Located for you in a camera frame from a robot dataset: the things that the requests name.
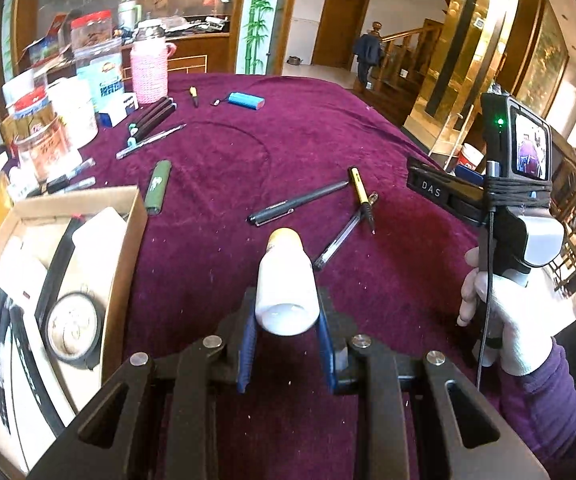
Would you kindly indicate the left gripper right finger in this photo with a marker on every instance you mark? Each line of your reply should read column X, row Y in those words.
column 331, row 337

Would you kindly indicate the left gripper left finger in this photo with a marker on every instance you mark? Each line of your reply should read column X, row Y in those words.
column 247, row 339

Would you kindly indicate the white small bottle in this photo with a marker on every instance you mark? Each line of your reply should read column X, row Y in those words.
column 286, row 296

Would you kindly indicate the black gel pen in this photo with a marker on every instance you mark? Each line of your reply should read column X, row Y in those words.
column 282, row 209

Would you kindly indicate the yellow black pen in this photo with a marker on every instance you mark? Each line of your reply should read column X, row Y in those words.
column 365, row 205

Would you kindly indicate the long black stick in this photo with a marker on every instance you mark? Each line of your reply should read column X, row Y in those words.
column 56, row 271

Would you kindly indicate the dark brown pen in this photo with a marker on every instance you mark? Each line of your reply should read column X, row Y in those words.
column 155, row 116

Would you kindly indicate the white square adapter box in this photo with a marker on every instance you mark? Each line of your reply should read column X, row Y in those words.
column 99, row 240

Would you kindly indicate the purple sleeve forearm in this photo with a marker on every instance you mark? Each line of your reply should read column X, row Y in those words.
column 541, row 408

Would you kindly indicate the white gloved right hand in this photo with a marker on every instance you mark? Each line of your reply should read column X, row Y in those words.
column 531, row 315

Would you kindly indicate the clear ballpoint pen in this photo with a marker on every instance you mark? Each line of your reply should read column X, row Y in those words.
column 321, row 261

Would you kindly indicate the black tape roll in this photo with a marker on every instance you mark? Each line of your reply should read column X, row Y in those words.
column 73, row 330

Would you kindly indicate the purple velvet tablecloth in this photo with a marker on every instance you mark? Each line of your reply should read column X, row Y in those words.
column 408, row 408

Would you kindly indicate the person in dark coat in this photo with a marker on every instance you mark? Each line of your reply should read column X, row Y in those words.
column 368, row 52

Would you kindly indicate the cardboard box tray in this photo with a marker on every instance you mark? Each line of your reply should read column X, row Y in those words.
column 40, row 396

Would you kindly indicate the blue lighter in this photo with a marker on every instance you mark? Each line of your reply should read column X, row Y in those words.
column 246, row 100

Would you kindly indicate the blue white box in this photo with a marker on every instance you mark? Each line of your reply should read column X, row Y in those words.
column 102, row 71

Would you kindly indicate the red lid plastic jar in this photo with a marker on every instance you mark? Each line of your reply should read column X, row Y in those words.
column 91, row 29

